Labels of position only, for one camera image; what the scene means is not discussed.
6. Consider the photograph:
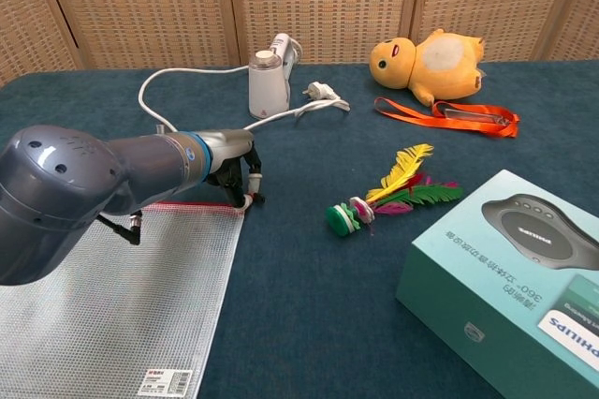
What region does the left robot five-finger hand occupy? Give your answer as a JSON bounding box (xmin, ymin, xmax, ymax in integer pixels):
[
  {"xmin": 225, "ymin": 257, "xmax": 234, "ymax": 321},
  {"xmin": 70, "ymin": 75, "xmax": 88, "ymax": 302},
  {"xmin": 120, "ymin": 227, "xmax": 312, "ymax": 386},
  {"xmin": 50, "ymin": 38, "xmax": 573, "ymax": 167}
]
[{"xmin": 205, "ymin": 129, "xmax": 266, "ymax": 211}]

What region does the mesh zipper pouch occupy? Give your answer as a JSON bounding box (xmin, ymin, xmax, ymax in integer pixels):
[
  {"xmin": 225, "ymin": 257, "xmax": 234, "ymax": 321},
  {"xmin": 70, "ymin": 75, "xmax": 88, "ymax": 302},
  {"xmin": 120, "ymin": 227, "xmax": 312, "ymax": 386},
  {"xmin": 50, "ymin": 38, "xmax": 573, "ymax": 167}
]
[{"xmin": 0, "ymin": 200, "xmax": 247, "ymax": 399}]

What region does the white handheld steamer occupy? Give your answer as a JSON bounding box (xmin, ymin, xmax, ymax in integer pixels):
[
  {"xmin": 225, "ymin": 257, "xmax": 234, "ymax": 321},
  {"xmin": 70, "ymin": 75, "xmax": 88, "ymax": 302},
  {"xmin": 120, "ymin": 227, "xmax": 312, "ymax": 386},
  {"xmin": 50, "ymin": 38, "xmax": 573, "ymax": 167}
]
[{"xmin": 247, "ymin": 32, "xmax": 301, "ymax": 120}]

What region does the woven rattan folding screen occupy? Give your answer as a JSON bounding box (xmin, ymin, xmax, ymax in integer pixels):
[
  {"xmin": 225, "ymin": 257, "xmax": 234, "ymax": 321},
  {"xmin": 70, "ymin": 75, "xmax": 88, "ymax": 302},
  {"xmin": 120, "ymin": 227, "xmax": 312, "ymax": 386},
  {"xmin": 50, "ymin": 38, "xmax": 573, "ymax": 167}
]
[{"xmin": 0, "ymin": 0, "xmax": 599, "ymax": 89}]

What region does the colourful feather shuttlecock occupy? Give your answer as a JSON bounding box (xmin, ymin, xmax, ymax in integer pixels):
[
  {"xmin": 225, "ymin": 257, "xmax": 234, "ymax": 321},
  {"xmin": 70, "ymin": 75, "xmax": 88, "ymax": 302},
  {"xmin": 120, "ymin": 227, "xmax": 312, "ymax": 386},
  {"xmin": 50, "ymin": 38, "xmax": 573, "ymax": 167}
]
[{"xmin": 326, "ymin": 143, "xmax": 464, "ymax": 237}]

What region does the blue felt table cover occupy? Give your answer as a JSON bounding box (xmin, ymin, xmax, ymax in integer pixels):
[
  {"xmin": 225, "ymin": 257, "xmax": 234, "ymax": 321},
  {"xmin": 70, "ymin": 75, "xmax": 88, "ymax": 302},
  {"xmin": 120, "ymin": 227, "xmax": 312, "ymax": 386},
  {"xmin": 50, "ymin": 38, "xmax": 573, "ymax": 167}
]
[{"xmin": 0, "ymin": 59, "xmax": 599, "ymax": 399}]

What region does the yellow plush duck toy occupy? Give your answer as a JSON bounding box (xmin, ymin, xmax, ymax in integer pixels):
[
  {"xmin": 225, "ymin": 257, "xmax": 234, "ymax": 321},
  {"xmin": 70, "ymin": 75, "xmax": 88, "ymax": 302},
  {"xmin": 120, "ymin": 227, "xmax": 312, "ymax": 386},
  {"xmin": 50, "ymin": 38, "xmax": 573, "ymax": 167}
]
[{"xmin": 368, "ymin": 28, "xmax": 488, "ymax": 108}]

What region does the teal speaker product box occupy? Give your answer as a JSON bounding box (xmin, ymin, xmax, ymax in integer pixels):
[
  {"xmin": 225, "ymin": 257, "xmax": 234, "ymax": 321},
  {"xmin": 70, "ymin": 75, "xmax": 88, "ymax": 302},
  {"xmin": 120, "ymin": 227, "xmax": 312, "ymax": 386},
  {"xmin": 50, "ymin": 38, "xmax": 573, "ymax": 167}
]
[{"xmin": 395, "ymin": 169, "xmax": 599, "ymax": 399}]

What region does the white power cord with plug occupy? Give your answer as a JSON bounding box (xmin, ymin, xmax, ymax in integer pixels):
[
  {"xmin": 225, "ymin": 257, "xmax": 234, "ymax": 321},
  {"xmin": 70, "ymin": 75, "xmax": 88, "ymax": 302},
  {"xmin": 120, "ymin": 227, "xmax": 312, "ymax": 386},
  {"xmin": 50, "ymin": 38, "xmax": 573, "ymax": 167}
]
[{"xmin": 138, "ymin": 66, "xmax": 351, "ymax": 134}]

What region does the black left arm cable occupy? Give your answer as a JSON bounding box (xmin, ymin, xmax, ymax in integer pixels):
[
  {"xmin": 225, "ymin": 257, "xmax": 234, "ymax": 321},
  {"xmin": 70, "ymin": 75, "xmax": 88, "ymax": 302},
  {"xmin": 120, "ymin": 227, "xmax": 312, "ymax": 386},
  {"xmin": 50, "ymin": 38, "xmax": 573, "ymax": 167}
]
[{"xmin": 96, "ymin": 210, "xmax": 144, "ymax": 247}]

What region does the orange lanyard with badge holder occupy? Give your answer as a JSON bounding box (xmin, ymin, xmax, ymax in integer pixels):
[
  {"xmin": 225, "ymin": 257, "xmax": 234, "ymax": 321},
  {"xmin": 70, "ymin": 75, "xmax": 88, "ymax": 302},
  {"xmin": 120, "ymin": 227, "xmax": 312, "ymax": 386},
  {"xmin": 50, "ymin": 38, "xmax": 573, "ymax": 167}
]
[{"xmin": 373, "ymin": 96, "xmax": 521, "ymax": 140}]

